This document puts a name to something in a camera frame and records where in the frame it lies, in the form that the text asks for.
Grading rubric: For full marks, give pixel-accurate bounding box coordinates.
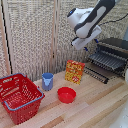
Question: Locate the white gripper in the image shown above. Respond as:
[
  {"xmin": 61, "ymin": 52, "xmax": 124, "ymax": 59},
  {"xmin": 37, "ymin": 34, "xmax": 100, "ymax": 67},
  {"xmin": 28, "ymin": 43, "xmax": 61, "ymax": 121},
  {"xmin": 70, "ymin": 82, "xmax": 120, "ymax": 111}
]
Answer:
[{"xmin": 71, "ymin": 25, "xmax": 103, "ymax": 52}]

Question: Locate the black oven tray rack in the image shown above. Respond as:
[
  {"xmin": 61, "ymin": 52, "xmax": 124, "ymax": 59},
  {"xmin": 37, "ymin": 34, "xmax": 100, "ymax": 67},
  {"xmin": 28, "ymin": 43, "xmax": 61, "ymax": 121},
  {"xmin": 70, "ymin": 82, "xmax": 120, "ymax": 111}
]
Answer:
[{"xmin": 87, "ymin": 50, "xmax": 127, "ymax": 73}]

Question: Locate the red plastic bowl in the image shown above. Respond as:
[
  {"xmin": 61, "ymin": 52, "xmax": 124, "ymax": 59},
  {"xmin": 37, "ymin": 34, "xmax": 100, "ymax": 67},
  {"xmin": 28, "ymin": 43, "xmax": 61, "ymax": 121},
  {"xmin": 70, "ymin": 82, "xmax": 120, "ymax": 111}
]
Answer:
[{"xmin": 57, "ymin": 86, "xmax": 77, "ymax": 104}]

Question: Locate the blue plastic cup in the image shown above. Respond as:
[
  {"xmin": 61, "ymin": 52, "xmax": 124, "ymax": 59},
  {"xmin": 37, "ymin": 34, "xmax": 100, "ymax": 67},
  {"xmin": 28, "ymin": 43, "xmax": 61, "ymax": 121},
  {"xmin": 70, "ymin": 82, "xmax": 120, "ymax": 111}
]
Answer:
[{"xmin": 41, "ymin": 72, "xmax": 55, "ymax": 92}]

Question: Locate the black toaster oven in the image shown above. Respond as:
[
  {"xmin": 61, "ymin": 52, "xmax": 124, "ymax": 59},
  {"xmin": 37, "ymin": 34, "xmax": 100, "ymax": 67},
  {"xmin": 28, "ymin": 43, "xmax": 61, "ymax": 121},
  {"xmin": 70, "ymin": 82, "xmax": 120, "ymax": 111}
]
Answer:
[{"xmin": 95, "ymin": 37, "xmax": 128, "ymax": 80}]

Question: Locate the black oven door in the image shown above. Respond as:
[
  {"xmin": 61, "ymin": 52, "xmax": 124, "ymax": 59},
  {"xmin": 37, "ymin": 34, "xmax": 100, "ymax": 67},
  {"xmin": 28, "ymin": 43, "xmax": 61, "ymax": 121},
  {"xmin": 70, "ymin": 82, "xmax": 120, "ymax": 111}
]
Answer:
[{"xmin": 83, "ymin": 65, "xmax": 110, "ymax": 85}]

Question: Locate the orange yellow snack box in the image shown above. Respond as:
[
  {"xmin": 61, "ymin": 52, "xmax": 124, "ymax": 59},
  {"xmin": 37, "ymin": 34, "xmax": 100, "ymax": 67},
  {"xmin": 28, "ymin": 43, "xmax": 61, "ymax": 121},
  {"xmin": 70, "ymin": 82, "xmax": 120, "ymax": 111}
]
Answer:
[{"xmin": 64, "ymin": 59, "xmax": 86, "ymax": 85}]

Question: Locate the beige woven folding screen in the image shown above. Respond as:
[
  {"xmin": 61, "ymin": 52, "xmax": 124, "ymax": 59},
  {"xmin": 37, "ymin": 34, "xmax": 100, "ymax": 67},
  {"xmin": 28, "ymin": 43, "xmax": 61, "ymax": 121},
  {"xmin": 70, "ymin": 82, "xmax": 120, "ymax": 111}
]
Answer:
[{"xmin": 0, "ymin": 0, "xmax": 128, "ymax": 82}]

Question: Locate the red shopping basket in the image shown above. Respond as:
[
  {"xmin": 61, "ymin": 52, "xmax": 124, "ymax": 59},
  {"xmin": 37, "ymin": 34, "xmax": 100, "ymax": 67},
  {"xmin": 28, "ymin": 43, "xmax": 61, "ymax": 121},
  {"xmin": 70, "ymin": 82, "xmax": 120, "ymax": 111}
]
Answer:
[{"xmin": 0, "ymin": 72, "xmax": 46, "ymax": 126}]

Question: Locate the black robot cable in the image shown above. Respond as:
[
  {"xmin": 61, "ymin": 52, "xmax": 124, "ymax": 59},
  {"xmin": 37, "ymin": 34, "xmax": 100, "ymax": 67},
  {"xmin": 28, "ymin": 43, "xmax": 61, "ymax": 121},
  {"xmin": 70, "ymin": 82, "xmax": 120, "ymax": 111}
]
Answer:
[{"xmin": 99, "ymin": 17, "xmax": 128, "ymax": 27}]

